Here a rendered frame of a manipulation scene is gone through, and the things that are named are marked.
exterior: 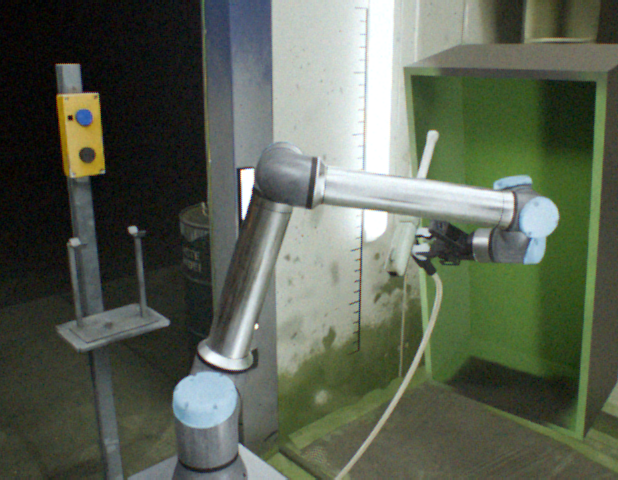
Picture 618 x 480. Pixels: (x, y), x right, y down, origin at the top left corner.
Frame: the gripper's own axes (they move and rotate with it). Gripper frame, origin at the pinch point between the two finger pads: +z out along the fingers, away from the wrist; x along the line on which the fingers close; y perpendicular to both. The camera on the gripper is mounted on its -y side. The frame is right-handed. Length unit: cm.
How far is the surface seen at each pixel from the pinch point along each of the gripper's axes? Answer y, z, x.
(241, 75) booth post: -28, 64, 49
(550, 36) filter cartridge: 66, -1, 148
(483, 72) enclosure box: -14, -18, 46
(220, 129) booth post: -18, 76, 34
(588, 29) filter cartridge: 72, -15, 155
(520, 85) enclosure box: 15, -15, 69
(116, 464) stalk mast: 35, 119, -81
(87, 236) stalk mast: -29, 103, -17
